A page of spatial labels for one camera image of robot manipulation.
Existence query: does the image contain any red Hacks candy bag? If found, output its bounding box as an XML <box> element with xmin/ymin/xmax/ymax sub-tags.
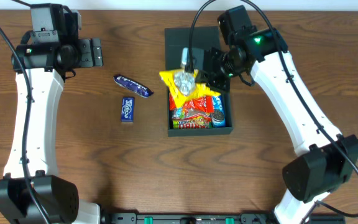
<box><xmin>181</xmin><ymin>96</ymin><xmax>214</xmax><ymax>113</ymax></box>

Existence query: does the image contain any yellow Hacks candy bag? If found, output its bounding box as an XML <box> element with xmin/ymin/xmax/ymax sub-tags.
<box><xmin>159</xmin><ymin>69</ymin><xmax>221</xmax><ymax>108</ymax></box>

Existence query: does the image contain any blue Oreo cookie pack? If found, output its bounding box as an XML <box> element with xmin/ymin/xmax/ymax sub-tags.
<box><xmin>211</xmin><ymin>95</ymin><xmax>226</xmax><ymax>128</ymax></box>

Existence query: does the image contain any dark blue snack wrapper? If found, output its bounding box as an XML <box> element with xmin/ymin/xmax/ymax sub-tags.
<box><xmin>114</xmin><ymin>74</ymin><xmax>153</xmax><ymax>98</ymax></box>

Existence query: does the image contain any Haribo sour worms bag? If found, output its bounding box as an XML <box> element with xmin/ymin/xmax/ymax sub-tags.
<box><xmin>171</xmin><ymin>108</ymin><xmax>213</xmax><ymax>129</ymax></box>

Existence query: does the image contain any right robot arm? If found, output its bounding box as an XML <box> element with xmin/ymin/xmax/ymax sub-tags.
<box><xmin>189</xmin><ymin>6</ymin><xmax>358</xmax><ymax>223</ymax></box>

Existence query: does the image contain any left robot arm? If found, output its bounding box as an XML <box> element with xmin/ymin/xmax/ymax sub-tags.
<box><xmin>0</xmin><ymin>3</ymin><xmax>108</xmax><ymax>223</ymax></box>

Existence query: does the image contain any black open gift box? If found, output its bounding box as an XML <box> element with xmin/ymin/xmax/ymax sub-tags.
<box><xmin>165</xmin><ymin>26</ymin><xmax>234</xmax><ymax>137</ymax></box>

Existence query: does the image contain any blue Eclipse mints tin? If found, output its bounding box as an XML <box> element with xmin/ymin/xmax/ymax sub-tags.
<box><xmin>121</xmin><ymin>97</ymin><xmax>135</xmax><ymax>122</ymax></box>

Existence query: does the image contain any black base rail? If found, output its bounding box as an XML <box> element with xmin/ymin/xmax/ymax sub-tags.
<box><xmin>99</xmin><ymin>212</ymin><xmax>344</xmax><ymax>224</ymax></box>

